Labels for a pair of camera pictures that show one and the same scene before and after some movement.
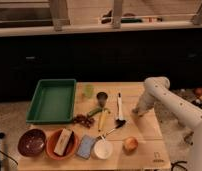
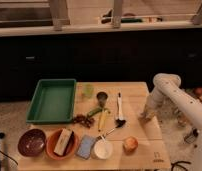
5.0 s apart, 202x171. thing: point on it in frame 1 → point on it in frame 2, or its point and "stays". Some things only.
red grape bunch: x=84 y=120 stays
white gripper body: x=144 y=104 → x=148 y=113
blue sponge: x=85 y=146 stays
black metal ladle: x=118 y=123 stays
